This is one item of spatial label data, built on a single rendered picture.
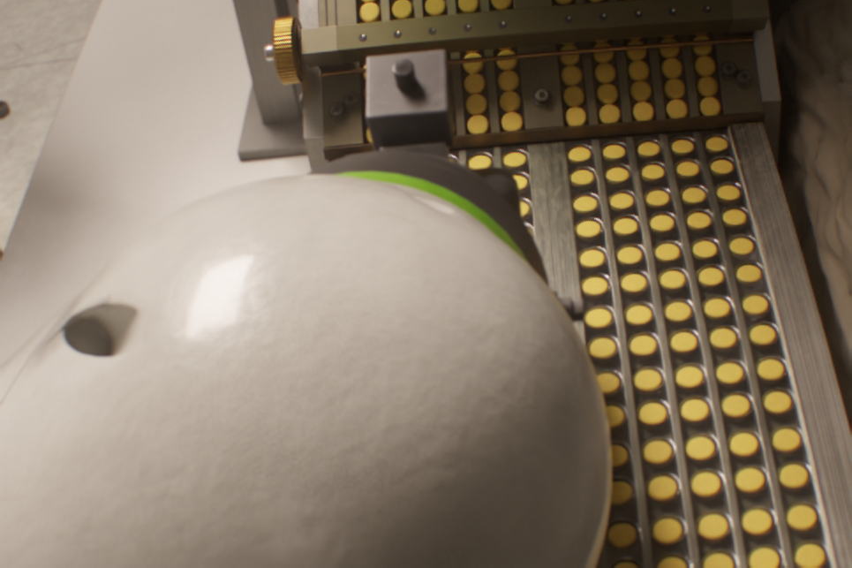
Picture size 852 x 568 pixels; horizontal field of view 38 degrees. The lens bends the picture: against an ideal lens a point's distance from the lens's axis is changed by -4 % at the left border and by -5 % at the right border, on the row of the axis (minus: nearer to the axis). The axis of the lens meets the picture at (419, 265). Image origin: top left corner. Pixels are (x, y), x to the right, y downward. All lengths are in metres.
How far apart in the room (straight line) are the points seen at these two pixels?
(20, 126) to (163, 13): 1.47
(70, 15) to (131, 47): 1.81
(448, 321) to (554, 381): 0.02
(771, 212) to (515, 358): 0.41
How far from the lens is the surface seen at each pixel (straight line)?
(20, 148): 2.52
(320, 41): 0.65
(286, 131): 0.94
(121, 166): 0.96
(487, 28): 0.64
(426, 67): 0.49
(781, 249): 0.59
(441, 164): 0.36
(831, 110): 0.65
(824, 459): 0.51
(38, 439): 0.22
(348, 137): 0.66
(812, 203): 0.64
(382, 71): 0.49
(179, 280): 0.21
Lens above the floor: 1.35
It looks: 42 degrees down
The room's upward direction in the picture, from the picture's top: 10 degrees counter-clockwise
